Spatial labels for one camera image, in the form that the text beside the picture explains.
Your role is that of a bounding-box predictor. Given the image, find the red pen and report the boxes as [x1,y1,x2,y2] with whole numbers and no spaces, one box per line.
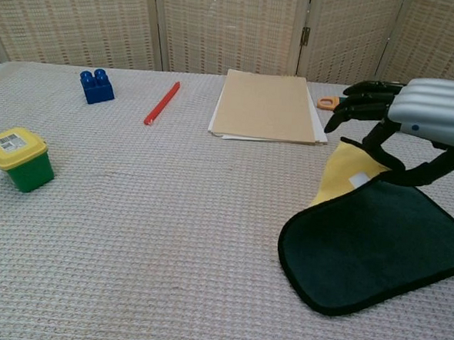
[142,78,182,128]

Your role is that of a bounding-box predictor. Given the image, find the dark green microfiber cloth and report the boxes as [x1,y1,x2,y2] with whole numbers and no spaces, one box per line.
[274,134,454,325]

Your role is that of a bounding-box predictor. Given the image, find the green tub with yellow lid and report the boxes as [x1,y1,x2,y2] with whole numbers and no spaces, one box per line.
[0,125,58,195]

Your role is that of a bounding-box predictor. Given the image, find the white paper sheets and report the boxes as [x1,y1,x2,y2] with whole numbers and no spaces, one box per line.
[206,76,332,147]

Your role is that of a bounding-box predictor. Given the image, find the tan kraft paper folder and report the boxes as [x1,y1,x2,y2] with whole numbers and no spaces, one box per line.
[207,68,322,147]

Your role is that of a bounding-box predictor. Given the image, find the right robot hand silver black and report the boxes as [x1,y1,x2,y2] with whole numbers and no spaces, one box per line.
[320,72,454,191]

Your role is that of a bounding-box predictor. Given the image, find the blue toy building block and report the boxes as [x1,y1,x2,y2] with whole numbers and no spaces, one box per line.
[78,67,118,107]

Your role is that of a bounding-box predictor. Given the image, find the teal lint roller orange handle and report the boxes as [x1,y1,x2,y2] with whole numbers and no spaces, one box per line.
[316,95,345,112]

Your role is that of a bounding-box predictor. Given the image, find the woven bamboo folding screen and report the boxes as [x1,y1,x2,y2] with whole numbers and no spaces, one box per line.
[0,0,454,93]

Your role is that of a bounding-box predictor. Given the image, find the white waffle weave tablecloth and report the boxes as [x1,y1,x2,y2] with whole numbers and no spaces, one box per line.
[0,59,454,340]

